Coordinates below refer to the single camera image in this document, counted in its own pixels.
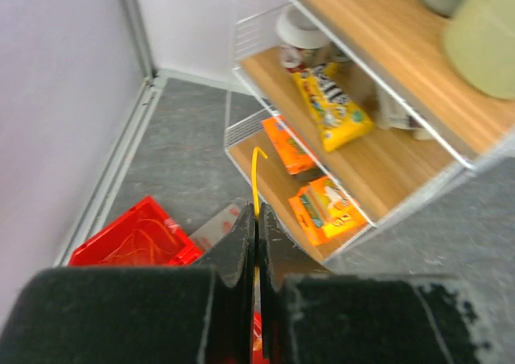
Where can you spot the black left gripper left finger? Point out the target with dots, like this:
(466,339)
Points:
(199,313)

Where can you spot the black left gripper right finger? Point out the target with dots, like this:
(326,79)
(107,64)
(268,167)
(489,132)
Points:
(312,315)

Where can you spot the red compartment bin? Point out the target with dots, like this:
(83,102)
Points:
(145,235)

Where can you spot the orange yellow snack boxes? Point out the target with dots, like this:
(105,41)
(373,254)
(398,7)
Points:
(324,212)

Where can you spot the flat orange box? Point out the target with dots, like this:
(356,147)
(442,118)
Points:
(293,157)

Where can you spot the yellow M&M candy bag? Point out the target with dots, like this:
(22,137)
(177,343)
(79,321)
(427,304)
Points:
(339,119)

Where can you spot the white flowered cup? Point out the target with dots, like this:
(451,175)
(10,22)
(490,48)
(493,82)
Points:
(290,57)

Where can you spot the white yogurt cup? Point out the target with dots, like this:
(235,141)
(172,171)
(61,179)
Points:
(296,29)

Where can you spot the pale green bottle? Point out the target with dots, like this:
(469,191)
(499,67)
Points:
(479,44)

